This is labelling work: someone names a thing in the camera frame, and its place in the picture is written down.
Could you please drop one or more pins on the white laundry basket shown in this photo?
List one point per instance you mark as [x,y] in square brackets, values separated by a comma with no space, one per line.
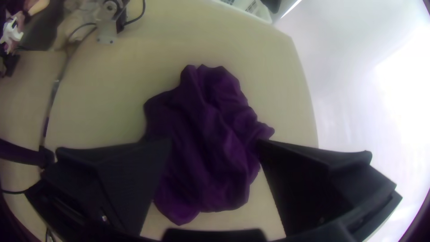
[248,8]

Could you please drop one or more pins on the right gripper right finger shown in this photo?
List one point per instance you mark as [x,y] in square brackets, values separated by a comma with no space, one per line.
[315,188]

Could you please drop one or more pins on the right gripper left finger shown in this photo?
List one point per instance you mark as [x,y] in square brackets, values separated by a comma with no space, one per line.
[111,181]

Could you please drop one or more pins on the black t-shirt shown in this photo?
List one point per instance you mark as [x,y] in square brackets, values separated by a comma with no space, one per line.
[208,134]

